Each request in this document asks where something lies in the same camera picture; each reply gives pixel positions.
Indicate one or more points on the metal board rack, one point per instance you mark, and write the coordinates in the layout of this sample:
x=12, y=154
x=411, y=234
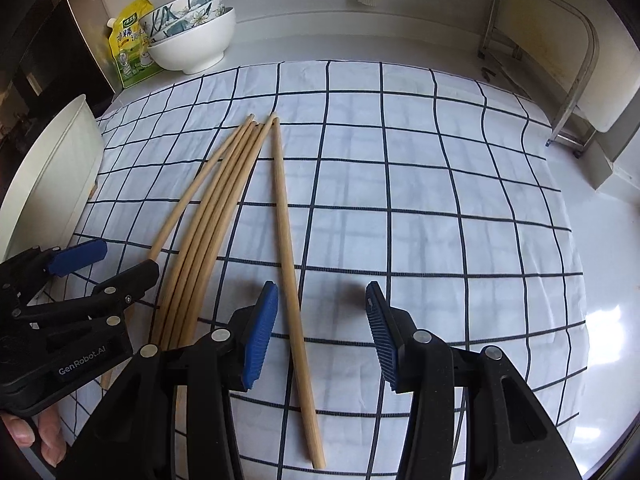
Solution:
x=580, y=75

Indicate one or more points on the large white bowl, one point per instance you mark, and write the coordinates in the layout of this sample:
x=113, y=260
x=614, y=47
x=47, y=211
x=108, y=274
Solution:
x=200, y=50

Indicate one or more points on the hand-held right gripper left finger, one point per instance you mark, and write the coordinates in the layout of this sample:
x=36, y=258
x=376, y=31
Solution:
x=260, y=340

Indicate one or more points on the person's left hand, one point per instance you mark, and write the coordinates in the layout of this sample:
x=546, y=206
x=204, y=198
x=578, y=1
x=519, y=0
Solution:
x=50, y=435

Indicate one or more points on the white black checkered cloth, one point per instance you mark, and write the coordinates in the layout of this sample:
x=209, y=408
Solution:
x=400, y=200

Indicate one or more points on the cream round pan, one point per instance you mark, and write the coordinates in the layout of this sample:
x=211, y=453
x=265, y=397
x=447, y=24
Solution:
x=45, y=185

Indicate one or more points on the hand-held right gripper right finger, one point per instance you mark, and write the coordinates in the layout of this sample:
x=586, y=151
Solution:
x=382, y=340

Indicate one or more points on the bundle of wooden chopsticks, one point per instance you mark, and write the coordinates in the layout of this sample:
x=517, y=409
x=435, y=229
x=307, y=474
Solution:
x=215, y=230

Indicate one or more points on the white cutting board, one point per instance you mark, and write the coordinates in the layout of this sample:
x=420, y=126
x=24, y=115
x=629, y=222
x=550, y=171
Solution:
x=615, y=70

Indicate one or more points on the floral patterned bowl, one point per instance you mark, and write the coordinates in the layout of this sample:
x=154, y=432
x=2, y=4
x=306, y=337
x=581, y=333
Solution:
x=200, y=22
x=175, y=10

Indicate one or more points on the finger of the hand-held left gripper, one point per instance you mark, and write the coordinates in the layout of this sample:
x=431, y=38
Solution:
x=132, y=280
x=80, y=255

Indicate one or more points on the yellow seasoning pouch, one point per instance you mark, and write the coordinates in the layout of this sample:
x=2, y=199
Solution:
x=127, y=50

